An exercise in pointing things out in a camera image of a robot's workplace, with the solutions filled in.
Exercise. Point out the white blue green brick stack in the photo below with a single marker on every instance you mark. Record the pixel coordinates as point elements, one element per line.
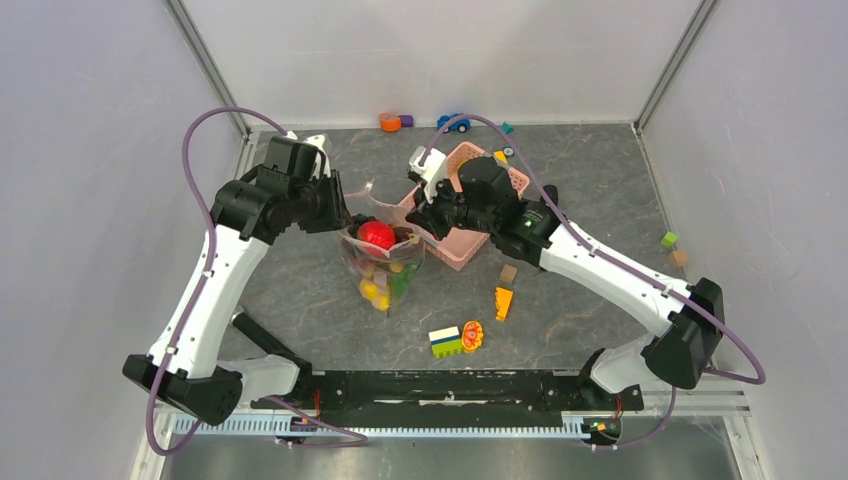
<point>445,342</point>

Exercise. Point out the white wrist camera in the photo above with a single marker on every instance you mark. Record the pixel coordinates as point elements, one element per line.
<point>308,158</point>
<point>428,171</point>

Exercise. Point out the green cube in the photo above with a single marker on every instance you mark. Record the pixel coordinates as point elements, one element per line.
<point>669,240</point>

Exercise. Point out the blue toy car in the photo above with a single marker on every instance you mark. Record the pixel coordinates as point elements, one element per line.
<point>446,123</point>

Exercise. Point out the orange round patterned toy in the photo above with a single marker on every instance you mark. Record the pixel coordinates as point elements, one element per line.
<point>472,336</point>

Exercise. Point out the orange yellow toy piece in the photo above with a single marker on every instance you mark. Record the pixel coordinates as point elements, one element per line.
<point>502,302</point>

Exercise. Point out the green white bok choy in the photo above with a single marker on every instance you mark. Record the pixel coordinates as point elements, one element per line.
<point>400,278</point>

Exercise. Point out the dark red apple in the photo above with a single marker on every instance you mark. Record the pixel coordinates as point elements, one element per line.
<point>405,236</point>

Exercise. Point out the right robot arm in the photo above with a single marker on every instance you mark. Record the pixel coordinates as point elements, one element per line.
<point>679,341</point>

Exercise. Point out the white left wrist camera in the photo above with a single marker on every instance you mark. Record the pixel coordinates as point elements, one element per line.
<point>308,158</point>

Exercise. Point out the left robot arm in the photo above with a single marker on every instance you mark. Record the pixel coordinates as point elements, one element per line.
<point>183,363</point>

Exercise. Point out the yellow lemon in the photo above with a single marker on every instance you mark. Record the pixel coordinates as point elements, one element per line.
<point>377,296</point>

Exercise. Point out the clear zip top bag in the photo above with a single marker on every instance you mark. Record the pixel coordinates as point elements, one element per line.
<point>363,207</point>

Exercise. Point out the tan wooden cube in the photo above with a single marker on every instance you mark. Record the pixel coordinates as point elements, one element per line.
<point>678,258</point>

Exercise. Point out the yellow rectangular block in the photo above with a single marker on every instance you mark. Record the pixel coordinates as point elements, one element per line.
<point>500,156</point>

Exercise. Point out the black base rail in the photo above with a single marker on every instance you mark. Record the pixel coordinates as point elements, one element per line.
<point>441,398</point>

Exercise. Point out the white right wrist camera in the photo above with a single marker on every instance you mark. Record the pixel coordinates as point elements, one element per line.
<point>428,171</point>

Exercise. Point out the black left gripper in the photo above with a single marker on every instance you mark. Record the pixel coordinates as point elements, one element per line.
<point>336,214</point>

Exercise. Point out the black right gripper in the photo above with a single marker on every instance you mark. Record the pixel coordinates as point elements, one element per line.
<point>425,214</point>

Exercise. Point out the small red apple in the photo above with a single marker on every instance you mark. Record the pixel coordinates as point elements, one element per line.
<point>378,237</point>

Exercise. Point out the teal wedge block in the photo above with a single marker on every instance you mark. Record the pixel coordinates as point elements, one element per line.
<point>507,127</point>

